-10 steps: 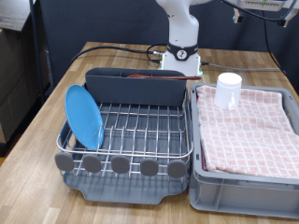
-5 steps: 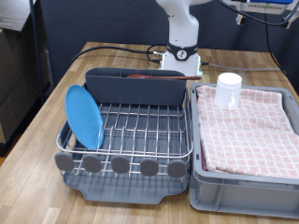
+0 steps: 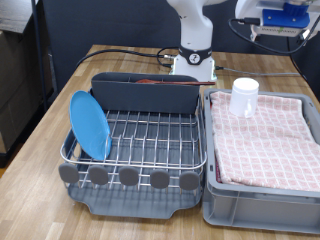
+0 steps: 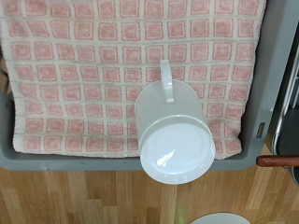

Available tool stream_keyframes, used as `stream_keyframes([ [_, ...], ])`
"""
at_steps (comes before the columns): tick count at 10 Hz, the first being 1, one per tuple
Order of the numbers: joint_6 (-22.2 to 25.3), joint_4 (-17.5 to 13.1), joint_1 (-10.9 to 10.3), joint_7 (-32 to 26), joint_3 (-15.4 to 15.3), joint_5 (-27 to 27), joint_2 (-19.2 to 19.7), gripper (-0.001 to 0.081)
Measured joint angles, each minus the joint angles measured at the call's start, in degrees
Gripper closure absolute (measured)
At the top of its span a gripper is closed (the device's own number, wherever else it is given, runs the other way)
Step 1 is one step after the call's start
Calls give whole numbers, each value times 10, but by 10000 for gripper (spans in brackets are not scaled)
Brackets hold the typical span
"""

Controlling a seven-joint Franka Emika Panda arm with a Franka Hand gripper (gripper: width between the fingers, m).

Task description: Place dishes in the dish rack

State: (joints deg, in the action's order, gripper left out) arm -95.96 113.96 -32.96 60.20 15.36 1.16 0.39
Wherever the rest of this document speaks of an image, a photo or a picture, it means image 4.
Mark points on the dark grey cutlery holder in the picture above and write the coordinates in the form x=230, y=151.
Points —
x=289, y=137

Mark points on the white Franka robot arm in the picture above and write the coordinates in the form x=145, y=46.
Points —
x=221, y=219

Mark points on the white mug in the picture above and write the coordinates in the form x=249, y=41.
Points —
x=177, y=149

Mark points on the reddish brown wooden spoon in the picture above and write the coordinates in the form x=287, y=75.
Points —
x=277, y=160

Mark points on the grey plastic crate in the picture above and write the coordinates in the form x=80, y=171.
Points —
x=271, y=62

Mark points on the pink checkered towel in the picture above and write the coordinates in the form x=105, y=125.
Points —
x=78, y=77

